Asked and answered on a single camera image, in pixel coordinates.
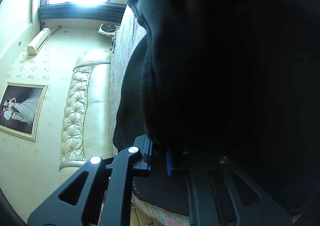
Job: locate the white wall air conditioner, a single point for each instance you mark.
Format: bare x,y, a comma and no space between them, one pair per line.
38,42

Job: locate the dark blue curtain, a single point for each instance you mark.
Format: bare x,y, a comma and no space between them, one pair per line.
110,12

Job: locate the white round fan heater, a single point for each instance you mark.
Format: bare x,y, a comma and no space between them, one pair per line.
108,29

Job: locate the black pants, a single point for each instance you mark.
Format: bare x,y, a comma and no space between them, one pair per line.
297,169

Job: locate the framed wedding photo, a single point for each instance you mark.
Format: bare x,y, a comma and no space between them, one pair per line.
21,104

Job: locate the cream tufted leather headboard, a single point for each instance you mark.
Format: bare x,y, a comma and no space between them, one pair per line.
86,119

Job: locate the floral bedspread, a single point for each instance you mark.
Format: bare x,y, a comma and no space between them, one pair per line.
122,70

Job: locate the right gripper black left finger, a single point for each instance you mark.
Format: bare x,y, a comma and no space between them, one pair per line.
99,192

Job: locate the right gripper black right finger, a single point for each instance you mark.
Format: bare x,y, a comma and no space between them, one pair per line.
220,193

